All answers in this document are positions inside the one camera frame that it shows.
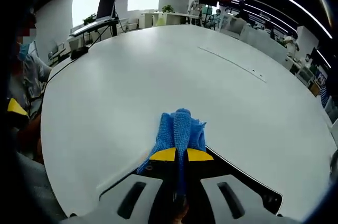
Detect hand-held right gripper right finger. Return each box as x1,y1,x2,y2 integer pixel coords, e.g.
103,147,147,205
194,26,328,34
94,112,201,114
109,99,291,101
184,147,266,224

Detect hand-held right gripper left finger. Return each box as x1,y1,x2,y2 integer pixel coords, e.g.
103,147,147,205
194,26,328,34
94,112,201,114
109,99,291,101
98,147,178,224

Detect blue cleaning cloth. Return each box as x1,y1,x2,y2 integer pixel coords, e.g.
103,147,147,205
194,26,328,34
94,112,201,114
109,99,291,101
136,107,208,201

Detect person's right hand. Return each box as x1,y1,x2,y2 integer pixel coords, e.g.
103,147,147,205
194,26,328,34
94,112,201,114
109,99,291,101
173,202,190,224

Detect person's torso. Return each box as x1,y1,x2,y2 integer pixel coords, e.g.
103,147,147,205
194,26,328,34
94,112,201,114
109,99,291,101
7,14,53,119

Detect small black table device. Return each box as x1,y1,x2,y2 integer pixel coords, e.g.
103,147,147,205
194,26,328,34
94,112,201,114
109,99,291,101
69,46,90,60

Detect black laptop on stand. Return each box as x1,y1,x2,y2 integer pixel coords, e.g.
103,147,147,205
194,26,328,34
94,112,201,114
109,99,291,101
69,0,121,38

